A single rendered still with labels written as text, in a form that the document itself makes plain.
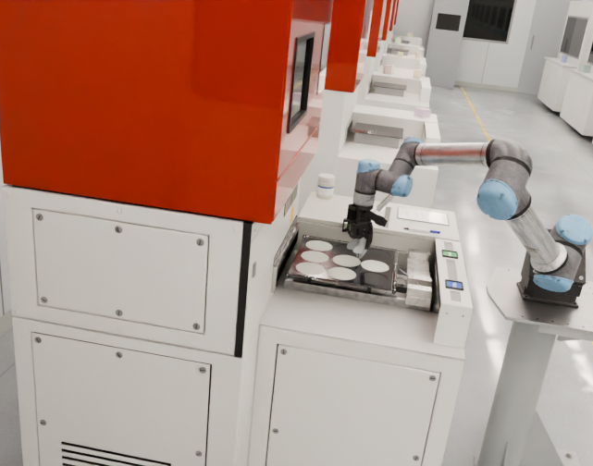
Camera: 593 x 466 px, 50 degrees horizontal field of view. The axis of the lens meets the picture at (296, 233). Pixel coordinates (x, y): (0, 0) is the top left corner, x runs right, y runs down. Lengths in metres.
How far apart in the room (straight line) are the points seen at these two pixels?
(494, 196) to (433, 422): 0.72
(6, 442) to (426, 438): 1.66
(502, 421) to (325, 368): 0.93
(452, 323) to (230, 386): 0.68
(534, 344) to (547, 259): 0.48
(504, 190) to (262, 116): 0.73
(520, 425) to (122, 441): 1.49
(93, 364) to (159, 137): 0.73
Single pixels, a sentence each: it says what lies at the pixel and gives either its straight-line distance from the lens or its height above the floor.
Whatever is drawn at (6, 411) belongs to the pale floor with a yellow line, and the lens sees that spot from 3.06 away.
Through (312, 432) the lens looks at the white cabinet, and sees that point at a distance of 2.16.
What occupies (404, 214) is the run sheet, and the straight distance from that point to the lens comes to 2.64.
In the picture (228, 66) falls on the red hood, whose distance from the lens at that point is 1.56.
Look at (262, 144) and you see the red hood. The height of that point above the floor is 1.43.
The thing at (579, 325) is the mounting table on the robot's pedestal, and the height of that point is 0.82.
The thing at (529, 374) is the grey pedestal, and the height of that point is 0.53.
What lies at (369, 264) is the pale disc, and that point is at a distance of 2.28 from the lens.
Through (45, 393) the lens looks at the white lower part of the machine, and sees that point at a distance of 2.14.
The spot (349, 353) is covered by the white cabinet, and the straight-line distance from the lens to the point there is 1.98.
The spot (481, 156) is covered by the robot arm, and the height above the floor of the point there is 1.36.
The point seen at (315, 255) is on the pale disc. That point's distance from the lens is 2.30.
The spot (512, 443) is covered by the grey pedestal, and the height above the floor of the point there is 0.21.
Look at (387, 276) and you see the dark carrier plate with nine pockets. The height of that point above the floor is 0.90.
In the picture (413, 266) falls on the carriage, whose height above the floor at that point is 0.88.
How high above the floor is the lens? 1.80
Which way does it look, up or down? 21 degrees down
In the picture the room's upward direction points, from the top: 6 degrees clockwise
